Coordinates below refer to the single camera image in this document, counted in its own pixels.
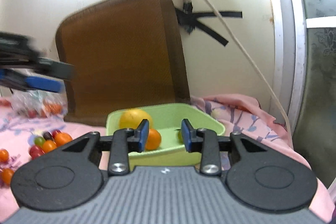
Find green tomato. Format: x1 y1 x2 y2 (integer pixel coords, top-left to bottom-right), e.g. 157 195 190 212
34 136 46 147

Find large orange mandarin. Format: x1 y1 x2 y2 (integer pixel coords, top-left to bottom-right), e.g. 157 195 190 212
145 128 162 151

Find clear plastic fruit bag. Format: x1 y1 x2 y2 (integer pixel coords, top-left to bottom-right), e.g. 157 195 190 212
11 90 68 119

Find orange tomato middle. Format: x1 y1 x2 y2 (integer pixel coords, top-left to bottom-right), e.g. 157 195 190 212
42 140 57 153

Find red tomato left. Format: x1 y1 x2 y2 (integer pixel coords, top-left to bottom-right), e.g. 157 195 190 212
29 145 45 159

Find red tomato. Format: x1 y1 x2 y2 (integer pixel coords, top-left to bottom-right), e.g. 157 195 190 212
29 145 45 159
52 130 61 139

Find red tomato front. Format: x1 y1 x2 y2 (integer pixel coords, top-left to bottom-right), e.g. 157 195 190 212
52 130 61 139

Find dark purple tomato front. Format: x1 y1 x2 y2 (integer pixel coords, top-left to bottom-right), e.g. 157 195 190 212
42 132 54 141

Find orange tomato near gripper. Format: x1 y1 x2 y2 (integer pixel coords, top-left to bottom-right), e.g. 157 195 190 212
1 168 15 185

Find orange tomato left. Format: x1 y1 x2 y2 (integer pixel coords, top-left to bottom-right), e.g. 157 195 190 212
0 149 9 162

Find brown seat cushion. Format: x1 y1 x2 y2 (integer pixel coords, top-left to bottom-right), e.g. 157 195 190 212
55 0 190 126

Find yellow lemon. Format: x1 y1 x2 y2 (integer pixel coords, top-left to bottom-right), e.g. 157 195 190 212
118 109 153 129

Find lime green plastic tray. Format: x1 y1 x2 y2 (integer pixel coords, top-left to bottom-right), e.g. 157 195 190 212
105 103 227 167

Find black tape strips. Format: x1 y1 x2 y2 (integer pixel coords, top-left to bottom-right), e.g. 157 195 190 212
175 2 228 47

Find frosted glass window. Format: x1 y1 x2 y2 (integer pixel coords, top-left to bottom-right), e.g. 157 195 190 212
273 0 335 187

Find white power cable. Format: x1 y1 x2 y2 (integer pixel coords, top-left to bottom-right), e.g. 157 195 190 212
141 0 293 135

